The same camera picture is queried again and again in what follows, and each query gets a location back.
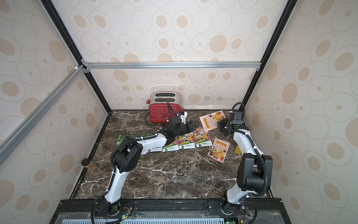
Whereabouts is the flower seed packet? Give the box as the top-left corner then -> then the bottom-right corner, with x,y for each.
162,140 -> 179,152
178,133 -> 196,149
194,128 -> 212,147

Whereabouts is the orange striped seed packet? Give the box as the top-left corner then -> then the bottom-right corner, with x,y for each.
200,110 -> 226,132
208,138 -> 230,163

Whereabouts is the green seed packet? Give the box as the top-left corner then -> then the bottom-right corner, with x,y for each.
116,134 -> 132,146
148,146 -> 162,153

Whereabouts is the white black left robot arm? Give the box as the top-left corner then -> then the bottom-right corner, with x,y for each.
91,103 -> 195,219

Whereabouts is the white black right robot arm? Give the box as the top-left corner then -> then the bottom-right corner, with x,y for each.
218,102 -> 273,215

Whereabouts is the red polka dot toaster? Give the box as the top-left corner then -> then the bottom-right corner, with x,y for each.
147,91 -> 183,123

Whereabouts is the yellow bottle black cap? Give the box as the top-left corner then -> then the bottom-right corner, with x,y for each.
235,146 -> 242,155

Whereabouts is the brown bottle black cap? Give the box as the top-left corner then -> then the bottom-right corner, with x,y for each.
81,158 -> 98,172

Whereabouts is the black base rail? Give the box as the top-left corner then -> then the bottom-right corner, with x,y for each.
50,198 -> 291,224

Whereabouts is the horizontal aluminium rail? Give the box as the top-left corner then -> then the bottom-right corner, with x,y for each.
81,61 -> 262,71

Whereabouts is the left diagonal aluminium rail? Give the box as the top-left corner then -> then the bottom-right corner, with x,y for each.
1,65 -> 84,163

